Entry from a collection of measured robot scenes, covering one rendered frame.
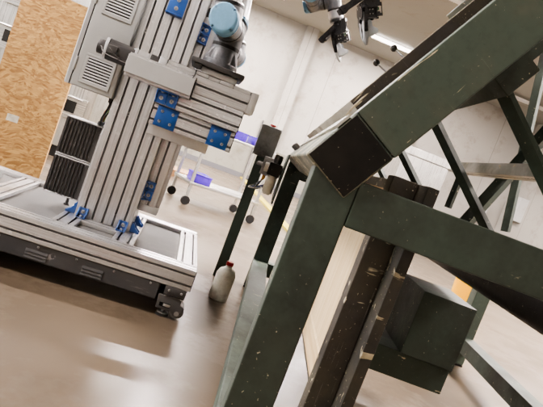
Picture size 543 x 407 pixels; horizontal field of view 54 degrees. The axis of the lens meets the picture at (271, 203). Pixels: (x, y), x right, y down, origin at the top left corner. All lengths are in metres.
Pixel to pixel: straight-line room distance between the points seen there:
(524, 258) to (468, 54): 0.39
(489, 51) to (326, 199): 0.40
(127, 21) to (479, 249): 1.81
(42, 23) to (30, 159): 0.87
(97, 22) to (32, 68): 1.42
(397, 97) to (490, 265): 0.36
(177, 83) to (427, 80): 1.29
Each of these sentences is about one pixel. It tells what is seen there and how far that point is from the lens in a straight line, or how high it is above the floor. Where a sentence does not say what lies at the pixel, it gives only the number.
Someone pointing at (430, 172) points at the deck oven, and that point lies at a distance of 9.71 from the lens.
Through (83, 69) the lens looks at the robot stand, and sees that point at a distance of 2.46.
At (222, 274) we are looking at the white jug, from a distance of 2.72.
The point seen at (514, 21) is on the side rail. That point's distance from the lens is 1.10.
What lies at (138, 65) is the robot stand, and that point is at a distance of 2.16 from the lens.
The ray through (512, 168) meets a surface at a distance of 1.85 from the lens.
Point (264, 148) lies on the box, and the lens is 3.07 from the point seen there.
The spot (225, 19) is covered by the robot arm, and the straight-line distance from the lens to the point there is 2.17.
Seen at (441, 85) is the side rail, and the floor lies 1.00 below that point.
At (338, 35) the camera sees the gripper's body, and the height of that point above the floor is 1.47.
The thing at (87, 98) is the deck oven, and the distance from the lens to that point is 5.75.
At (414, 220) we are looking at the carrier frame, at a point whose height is 0.76.
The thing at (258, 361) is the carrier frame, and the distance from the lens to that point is 1.07.
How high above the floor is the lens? 0.78
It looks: 5 degrees down
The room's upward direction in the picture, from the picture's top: 21 degrees clockwise
